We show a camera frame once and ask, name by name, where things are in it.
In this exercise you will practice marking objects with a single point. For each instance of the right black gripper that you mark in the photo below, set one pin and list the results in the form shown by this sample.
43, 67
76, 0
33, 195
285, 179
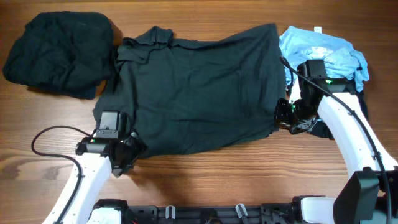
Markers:
282, 121

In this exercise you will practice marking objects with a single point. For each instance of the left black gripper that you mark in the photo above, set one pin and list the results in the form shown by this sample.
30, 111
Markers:
138, 145

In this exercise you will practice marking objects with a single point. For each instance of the dark green t-shirt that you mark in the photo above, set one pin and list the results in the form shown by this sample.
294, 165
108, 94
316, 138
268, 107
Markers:
188, 96

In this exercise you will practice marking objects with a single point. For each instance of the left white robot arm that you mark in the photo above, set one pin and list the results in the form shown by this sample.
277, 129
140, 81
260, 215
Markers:
91, 170

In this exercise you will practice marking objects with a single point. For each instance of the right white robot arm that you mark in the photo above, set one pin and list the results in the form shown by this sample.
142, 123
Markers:
370, 194

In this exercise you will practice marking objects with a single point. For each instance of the black garment under blue shirt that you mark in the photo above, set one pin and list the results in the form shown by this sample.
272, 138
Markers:
320, 129

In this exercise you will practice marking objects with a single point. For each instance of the light blue t-shirt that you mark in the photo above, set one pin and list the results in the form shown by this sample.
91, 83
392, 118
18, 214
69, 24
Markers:
340, 58

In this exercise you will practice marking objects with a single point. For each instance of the black folded garment left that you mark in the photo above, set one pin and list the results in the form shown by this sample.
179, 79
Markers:
65, 53

